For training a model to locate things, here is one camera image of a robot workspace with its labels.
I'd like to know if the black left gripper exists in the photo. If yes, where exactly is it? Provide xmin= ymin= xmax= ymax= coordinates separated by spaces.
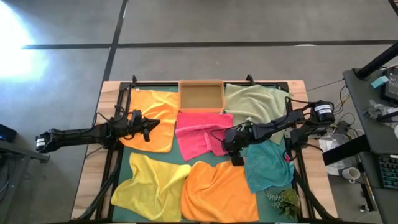
xmin=123 ymin=108 xmax=161 ymax=140

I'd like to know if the light orange microfiber towel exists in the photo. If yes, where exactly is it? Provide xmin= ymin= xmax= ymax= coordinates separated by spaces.
xmin=119 ymin=88 xmax=180 ymax=154

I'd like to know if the light green microfiber towel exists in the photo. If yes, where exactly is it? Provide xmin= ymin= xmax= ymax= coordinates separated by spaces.
xmin=223 ymin=83 xmax=293 ymax=146

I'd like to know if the pink microfiber towel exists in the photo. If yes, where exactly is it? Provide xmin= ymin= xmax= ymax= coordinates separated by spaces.
xmin=175 ymin=111 xmax=234 ymax=162

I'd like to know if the teal microfiber towel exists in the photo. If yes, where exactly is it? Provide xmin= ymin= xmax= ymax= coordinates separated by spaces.
xmin=244 ymin=139 xmax=295 ymax=194

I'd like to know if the yellow microfiber towel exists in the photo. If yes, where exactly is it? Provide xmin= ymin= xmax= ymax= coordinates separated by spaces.
xmin=111 ymin=151 xmax=192 ymax=222

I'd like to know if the orange plastic bin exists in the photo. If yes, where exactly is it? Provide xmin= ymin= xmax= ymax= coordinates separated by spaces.
xmin=178 ymin=79 xmax=226 ymax=114

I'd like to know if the small artificial green plant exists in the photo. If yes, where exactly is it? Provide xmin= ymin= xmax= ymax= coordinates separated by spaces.
xmin=265 ymin=188 xmax=302 ymax=220

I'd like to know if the white plastic bag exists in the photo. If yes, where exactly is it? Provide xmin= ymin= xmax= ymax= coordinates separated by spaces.
xmin=318 ymin=136 xmax=346 ymax=177

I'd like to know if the black power strip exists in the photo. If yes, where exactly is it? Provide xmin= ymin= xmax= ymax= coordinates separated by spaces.
xmin=335 ymin=120 xmax=352 ymax=135

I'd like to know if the black desk support bar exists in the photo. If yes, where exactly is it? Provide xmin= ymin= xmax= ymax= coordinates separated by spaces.
xmin=322 ymin=134 xmax=371 ymax=166

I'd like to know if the white mug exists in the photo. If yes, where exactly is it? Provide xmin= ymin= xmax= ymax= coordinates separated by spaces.
xmin=341 ymin=167 xmax=361 ymax=181

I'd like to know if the grey metal stand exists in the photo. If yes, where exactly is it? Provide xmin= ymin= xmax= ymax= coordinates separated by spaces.
xmin=0 ymin=139 xmax=50 ymax=224

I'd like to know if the dark grey side desk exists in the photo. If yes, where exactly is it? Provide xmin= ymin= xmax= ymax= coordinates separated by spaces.
xmin=343 ymin=67 xmax=398 ymax=224

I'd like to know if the black box with blue light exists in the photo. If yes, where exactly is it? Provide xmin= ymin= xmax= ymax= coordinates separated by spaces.
xmin=0 ymin=123 xmax=18 ymax=144

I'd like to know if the clear plastic bag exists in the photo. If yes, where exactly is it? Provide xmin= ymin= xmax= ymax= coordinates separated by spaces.
xmin=363 ymin=99 xmax=398 ymax=129

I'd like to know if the black computer keyboard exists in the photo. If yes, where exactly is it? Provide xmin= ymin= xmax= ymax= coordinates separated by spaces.
xmin=378 ymin=154 xmax=398 ymax=190

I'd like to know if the black electronic device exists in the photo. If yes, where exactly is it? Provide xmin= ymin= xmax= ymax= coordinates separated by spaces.
xmin=381 ymin=66 xmax=398 ymax=103

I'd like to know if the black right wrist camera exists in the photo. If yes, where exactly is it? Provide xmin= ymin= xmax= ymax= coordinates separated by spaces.
xmin=231 ymin=152 xmax=246 ymax=167

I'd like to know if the black metal table frame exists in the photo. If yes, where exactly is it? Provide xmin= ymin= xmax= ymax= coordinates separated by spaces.
xmin=74 ymin=73 xmax=340 ymax=224

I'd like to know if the yellow cable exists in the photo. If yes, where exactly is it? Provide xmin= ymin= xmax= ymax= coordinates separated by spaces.
xmin=329 ymin=93 xmax=352 ymax=116

